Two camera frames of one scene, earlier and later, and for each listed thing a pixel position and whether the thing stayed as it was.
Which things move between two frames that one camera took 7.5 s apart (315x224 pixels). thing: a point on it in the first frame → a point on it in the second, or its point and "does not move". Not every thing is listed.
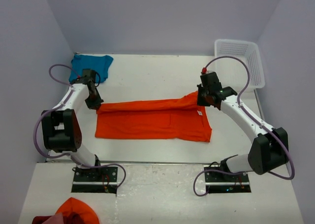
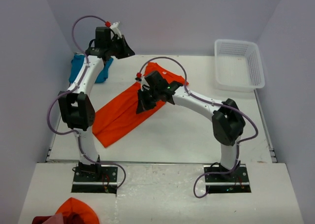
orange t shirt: [178, 117] → [122, 112]
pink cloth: [57, 218] does not move
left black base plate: [95, 179] does not move
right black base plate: [221, 182] does not move
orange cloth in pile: [75, 211] does not move
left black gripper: [95, 105] → [126, 51]
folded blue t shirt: [100, 64] does not move
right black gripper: [200, 102] → [143, 105]
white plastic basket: [239, 65] does not move
